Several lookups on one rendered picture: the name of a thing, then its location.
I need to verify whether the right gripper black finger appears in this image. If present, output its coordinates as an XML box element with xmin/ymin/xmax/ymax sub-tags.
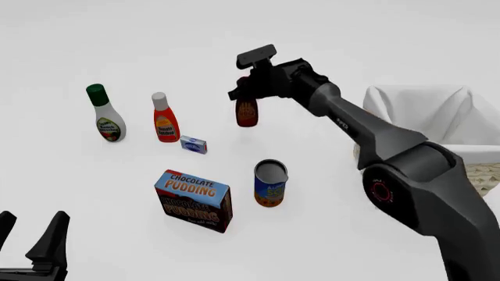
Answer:
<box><xmin>227</xmin><ymin>77</ymin><xmax>247</xmax><ymax>102</ymax></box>

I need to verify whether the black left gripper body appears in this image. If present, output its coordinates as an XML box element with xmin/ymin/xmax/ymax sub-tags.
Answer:
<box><xmin>0</xmin><ymin>259</ymin><xmax>68</xmax><ymax>281</ymax></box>

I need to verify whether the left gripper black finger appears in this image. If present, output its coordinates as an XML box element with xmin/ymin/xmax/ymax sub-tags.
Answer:
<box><xmin>0</xmin><ymin>210</ymin><xmax>18</xmax><ymax>253</ymax></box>
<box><xmin>25</xmin><ymin>210</ymin><xmax>71</xmax><ymax>269</ymax></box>

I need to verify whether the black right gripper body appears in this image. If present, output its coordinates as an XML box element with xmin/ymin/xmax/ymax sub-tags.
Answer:
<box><xmin>248</xmin><ymin>66</ymin><xmax>284</xmax><ymax>99</ymax></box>

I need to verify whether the brown bbq sauce bottle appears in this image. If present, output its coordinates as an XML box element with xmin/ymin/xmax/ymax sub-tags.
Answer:
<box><xmin>235</xmin><ymin>76</ymin><xmax>260</xmax><ymax>129</ymax></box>

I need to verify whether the white cloth basket liner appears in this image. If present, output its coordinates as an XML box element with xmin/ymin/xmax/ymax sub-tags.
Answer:
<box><xmin>362</xmin><ymin>84</ymin><xmax>500</xmax><ymax>166</ymax></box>

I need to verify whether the woven wicker basket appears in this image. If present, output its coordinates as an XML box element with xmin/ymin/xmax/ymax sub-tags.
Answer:
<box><xmin>352</xmin><ymin>106</ymin><xmax>500</xmax><ymax>201</ymax></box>

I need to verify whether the small blue white box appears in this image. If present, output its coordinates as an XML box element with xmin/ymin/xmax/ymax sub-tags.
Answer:
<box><xmin>180</xmin><ymin>134</ymin><xmax>209</xmax><ymax>155</ymax></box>

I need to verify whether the red ketchup bottle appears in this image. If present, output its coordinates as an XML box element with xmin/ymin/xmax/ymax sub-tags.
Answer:
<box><xmin>151</xmin><ymin>91</ymin><xmax>181</xmax><ymax>144</ymax></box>

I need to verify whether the blue alphabet soup can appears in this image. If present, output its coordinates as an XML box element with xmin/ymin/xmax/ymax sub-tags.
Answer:
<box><xmin>253</xmin><ymin>158</ymin><xmax>289</xmax><ymax>208</ymax></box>

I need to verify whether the chocolate pudding box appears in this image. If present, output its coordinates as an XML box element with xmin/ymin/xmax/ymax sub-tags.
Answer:
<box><xmin>153</xmin><ymin>169</ymin><xmax>234</xmax><ymax>234</ymax></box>

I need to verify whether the white ranch dressing bottle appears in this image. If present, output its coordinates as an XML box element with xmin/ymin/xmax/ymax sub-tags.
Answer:
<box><xmin>85</xmin><ymin>83</ymin><xmax>127</xmax><ymax>143</ymax></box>

